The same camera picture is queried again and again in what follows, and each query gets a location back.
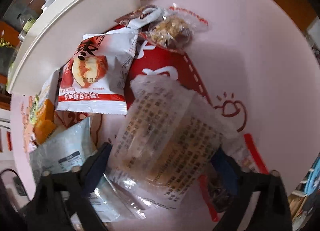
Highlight clear printed cracker packet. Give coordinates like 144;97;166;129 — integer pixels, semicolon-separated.
107;75;238;209

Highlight white blue label packet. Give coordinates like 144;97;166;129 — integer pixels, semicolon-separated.
29;117;147;222

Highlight orange yellow snack packet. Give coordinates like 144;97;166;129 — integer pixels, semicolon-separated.
28;69;61;146

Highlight white red apple snack bag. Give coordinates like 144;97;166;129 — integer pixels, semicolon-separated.
56;27;138;115

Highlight white plastic storage bin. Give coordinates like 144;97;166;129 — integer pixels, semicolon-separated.
7;0;140;96

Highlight clear nut snack packet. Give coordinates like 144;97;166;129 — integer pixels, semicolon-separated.
140;4;209;54

